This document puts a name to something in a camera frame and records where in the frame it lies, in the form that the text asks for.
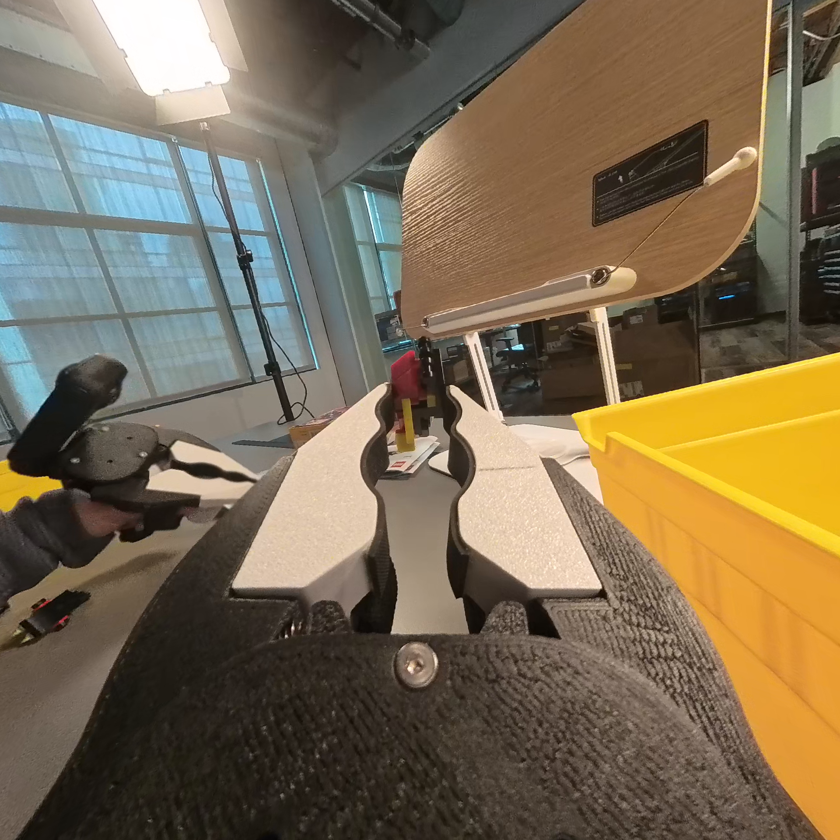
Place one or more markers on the brown cardboard box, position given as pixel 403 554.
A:
pixel 656 361

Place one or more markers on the red yellow black lego assembly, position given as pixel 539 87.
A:
pixel 405 374

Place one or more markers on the yellow plastic bin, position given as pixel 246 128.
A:
pixel 722 525
pixel 19 489

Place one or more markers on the person's left forearm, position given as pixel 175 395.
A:
pixel 33 544

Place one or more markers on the dark storage shelf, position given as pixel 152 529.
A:
pixel 823 249

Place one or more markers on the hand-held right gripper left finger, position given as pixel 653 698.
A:
pixel 308 525

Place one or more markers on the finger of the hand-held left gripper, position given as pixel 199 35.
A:
pixel 210 512
pixel 203 456

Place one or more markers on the black office chair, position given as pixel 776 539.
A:
pixel 518 358

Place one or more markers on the white lamp base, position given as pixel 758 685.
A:
pixel 558 164

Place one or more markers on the person's left hand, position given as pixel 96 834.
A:
pixel 108 522

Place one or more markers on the studio light panel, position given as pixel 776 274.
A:
pixel 164 39

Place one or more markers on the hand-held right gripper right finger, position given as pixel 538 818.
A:
pixel 525 525

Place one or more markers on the white cover instruction booklet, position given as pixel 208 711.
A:
pixel 410 459

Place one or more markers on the large grid window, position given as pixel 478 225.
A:
pixel 131 262

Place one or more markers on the black light stand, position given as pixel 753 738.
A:
pixel 246 262

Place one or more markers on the lego set box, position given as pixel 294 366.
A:
pixel 315 430

